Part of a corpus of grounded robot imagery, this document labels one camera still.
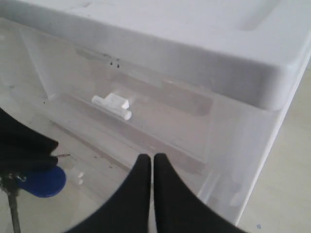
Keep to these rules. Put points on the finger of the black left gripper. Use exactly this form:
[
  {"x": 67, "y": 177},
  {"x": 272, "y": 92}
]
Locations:
[{"x": 22, "y": 143}]

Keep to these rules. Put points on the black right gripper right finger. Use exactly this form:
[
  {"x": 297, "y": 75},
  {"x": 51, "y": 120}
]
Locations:
[{"x": 177, "y": 209}]

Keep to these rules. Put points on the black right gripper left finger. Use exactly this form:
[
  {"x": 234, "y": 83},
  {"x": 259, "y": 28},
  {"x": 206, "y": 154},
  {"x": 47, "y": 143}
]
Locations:
[{"x": 127, "y": 210}]

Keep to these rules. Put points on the key bunch with blue tag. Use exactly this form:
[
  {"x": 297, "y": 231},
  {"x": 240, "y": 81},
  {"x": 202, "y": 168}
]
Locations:
[{"x": 41, "y": 177}]

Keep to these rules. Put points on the wide clear drawer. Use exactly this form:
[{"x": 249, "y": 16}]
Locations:
[
  {"x": 31, "y": 215},
  {"x": 93, "y": 176}
]

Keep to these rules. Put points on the top right small drawer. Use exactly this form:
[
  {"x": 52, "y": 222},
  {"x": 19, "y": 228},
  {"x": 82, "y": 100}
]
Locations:
[{"x": 115, "y": 108}]

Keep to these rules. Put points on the white translucent drawer cabinet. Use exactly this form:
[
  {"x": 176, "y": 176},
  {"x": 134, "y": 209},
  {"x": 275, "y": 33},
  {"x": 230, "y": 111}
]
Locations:
[{"x": 248, "y": 56}]

